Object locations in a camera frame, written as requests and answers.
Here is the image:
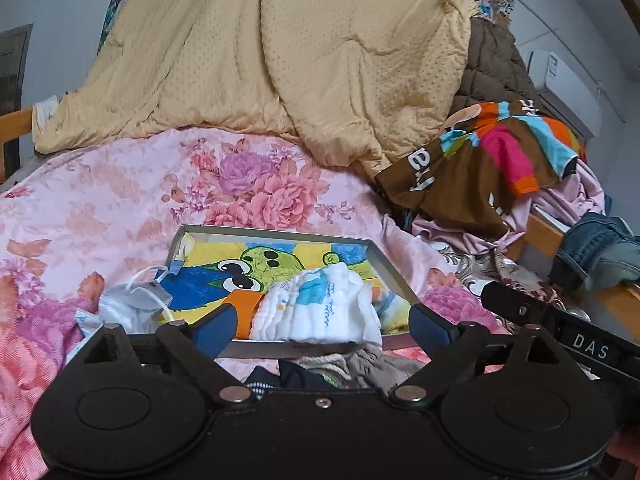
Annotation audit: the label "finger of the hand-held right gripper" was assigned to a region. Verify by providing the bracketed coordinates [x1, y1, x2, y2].
[479, 281, 554, 334]

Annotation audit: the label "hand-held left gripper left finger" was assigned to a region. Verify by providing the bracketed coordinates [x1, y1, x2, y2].
[67, 304, 257, 407]

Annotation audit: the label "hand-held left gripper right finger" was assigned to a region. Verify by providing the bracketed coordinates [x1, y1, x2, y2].
[389, 304, 572, 407]

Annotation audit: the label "grey face mask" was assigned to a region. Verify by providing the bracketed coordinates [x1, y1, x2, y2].
[124, 265, 177, 322]

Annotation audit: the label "beige printed sock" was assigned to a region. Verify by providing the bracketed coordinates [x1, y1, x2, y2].
[291, 341, 427, 392]

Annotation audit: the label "black white striped sock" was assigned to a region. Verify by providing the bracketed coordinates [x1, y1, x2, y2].
[241, 359, 347, 397]

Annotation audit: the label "light blue face mask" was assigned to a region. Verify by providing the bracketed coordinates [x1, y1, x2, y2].
[74, 284, 152, 337]

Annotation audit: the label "white blue print muslin towel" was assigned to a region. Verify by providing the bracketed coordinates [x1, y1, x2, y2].
[248, 263, 384, 347]

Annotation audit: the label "cartoon print tray box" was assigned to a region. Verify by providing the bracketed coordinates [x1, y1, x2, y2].
[149, 223, 417, 359]

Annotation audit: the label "white gold patterned satin cloth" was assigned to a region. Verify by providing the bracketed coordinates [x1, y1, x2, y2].
[429, 241, 567, 322]

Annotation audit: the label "blue denim jeans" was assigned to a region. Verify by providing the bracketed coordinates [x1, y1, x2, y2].
[546, 210, 640, 294]

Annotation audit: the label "brown multicolour striped cloth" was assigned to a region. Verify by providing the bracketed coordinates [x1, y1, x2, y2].
[374, 98, 587, 242]

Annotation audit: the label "pink floral bedsheet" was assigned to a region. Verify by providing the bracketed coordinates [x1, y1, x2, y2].
[0, 126, 512, 480]

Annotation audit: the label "white air conditioner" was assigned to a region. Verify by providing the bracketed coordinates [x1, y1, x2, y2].
[526, 49, 602, 139]

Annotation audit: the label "brown quilted coat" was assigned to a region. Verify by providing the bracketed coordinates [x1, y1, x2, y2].
[446, 14, 547, 117]

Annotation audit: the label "white pillow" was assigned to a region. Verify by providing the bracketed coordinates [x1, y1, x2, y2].
[31, 96, 64, 137]

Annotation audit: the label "yellow dotted quilt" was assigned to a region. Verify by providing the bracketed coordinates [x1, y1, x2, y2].
[31, 0, 477, 179]

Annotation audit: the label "wooden bed headboard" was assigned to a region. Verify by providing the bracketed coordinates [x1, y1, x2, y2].
[0, 106, 37, 184]

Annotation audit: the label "grey door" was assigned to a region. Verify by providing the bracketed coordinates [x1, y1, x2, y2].
[0, 23, 34, 117]

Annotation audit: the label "teal patterned cloth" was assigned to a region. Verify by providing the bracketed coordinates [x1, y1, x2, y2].
[96, 0, 137, 57]

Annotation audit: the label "wooden bed side rail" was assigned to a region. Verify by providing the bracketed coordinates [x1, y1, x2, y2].
[506, 211, 640, 332]

